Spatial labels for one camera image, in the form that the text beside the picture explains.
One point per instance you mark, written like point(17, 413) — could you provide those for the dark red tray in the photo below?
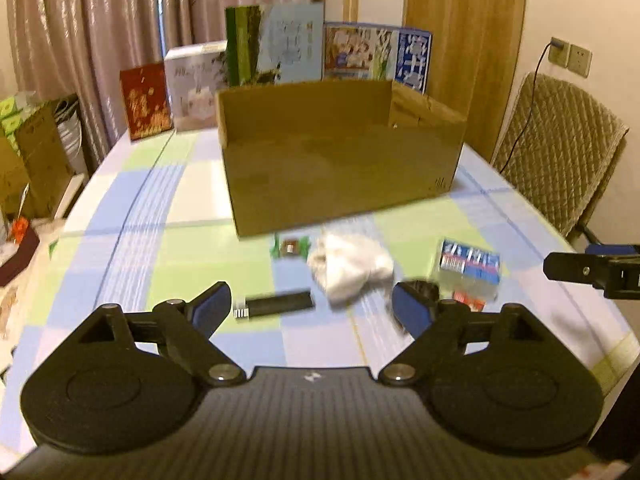
point(17, 263)

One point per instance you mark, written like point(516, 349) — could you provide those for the orange snack packet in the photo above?
point(474, 303)

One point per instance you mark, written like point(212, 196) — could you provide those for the brown cardboard box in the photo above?
point(301, 154)

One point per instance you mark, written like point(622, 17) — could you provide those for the quilted brown chair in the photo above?
point(560, 150)

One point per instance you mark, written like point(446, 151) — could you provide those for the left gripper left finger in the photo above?
point(122, 380)

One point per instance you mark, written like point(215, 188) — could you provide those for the wall socket with plug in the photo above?
point(559, 51)

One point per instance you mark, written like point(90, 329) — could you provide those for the white knitted cloth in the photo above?
point(344, 264)

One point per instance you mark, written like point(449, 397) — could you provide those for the red gift box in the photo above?
point(146, 101)

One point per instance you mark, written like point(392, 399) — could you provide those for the black lighter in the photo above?
point(276, 304)

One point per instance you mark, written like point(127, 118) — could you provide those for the wooden door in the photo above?
point(474, 54)

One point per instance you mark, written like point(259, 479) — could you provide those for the beige curtain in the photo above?
point(60, 47)

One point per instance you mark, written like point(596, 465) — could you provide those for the white appliance box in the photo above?
point(194, 75)

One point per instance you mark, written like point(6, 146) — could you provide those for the clear box blue label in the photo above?
point(465, 268)

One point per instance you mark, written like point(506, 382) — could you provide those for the green blue milk carton box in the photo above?
point(274, 43)

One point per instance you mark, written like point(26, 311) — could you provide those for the dark brown scrunchie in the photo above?
point(424, 292)

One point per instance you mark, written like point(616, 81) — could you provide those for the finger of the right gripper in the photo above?
point(612, 250)
point(577, 268)

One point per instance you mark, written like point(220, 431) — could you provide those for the checked tablecloth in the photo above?
point(154, 223)

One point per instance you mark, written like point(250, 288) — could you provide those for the green tissue packs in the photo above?
point(14, 111)

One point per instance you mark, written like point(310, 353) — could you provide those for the brown cardboard carton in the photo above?
point(50, 142)

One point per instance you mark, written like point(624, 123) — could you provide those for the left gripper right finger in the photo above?
point(498, 380)

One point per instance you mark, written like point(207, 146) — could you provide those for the small green candy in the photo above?
point(292, 247)

